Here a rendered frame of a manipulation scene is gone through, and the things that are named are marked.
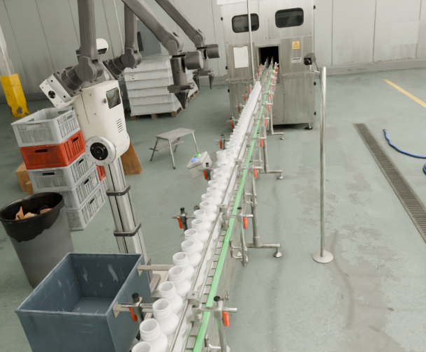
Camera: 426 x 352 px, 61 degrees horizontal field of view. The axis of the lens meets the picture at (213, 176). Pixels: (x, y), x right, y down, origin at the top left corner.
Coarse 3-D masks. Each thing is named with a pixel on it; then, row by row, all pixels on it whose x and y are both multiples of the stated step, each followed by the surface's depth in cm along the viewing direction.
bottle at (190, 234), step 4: (184, 232) 104; (188, 232) 105; (192, 232) 106; (196, 232) 103; (184, 236) 104; (188, 236) 103; (192, 236) 102; (196, 236) 103; (196, 240) 104; (196, 244) 104; (200, 244) 105; (196, 248) 103; (200, 248) 104; (200, 252) 104; (204, 260) 106; (204, 264) 106; (204, 268) 107; (204, 272) 107; (204, 276) 107
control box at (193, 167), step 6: (198, 156) 179; (204, 156) 178; (192, 162) 175; (198, 162) 172; (204, 162) 175; (210, 162) 183; (192, 168) 174; (198, 168) 173; (204, 168) 172; (192, 174) 175; (198, 174) 174
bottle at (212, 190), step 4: (208, 188) 131; (212, 188) 132; (208, 192) 129; (212, 192) 128; (216, 192) 130; (212, 196) 129; (216, 196) 130; (216, 200) 130; (220, 200) 130; (216, 204) 129; (220, 204) 130; (220, 216) 132; (220, 220) 132; (220, 224) 133
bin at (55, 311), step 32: (64, 256) 139; (96, 256) 139; (128, 256) 137; (64, 288) 138; (96, 288) 146; (128, 288) 123; (32, 320) 114; (64, 320) 112; (96, 320) 109; (128, 320) 122
